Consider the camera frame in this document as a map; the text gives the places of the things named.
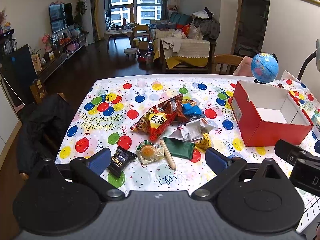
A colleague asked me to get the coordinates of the black snack packet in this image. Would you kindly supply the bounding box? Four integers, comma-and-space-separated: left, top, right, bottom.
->
108, 146, 137, 178

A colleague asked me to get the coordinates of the white silver snack bag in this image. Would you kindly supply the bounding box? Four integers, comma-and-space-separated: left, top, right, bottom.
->
168, 118, 217, 142

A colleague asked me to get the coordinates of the green snack packet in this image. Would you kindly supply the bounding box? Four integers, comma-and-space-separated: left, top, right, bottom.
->
163, 137, 195, 160

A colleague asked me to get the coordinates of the sausage stick snack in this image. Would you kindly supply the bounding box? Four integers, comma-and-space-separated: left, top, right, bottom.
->
159, 139, 176, 170

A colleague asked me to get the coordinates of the braised egg clear packet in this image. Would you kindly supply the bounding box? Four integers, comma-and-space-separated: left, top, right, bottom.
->
136, 140, 164, 165

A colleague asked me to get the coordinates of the blue cookie packet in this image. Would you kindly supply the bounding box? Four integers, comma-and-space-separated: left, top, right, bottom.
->
182, 103, 203, 118

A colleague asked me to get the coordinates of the brown foil snack bag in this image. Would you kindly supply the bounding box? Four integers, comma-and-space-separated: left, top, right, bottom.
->
158, 93, 189, 122

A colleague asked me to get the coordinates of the red yellow chip bag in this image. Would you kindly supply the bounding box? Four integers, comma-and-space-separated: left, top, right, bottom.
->
130, 106, 177, 141

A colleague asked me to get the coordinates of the yellow candy wrapper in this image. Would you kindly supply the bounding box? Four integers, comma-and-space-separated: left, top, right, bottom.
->
195, 133, 212, 151

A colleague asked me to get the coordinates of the tissue pack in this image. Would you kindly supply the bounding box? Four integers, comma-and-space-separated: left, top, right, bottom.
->
311, 114, 320, 140

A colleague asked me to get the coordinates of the black jacket on chair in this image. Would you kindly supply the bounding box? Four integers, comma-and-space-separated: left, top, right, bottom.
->
16, 94, 75, 175

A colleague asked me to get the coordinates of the red cardboard box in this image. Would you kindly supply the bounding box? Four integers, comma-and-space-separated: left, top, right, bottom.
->
231, 81, 313, 147

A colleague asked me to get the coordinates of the wooden dining chair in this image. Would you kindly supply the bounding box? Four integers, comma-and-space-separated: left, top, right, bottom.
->
212, 54, 243, 75

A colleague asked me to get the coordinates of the blue desk globe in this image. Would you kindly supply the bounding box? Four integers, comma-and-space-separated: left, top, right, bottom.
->
251, 53, 279, 84

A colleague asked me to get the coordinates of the small round stool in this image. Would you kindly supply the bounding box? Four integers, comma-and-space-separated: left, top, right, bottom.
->
124, 47, 138, 60

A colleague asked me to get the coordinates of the sofa with cream cover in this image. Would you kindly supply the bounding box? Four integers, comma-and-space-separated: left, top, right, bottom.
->
149, 7, 220, 73

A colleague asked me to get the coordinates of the grey desk lamp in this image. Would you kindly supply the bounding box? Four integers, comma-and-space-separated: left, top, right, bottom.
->
297, 38, 320, 80

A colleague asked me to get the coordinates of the tv cabinet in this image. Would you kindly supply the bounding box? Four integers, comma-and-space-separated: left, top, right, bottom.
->
37, 34, 87, 82

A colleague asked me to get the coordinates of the coffee table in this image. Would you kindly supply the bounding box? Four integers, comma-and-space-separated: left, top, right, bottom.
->
104, 28, 133, 53

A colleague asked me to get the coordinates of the television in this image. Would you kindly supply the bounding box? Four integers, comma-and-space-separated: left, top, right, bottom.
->
49, 3, 74, 33

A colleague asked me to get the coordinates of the window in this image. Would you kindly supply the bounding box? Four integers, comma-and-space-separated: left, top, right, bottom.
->
104, 0, 162, 28

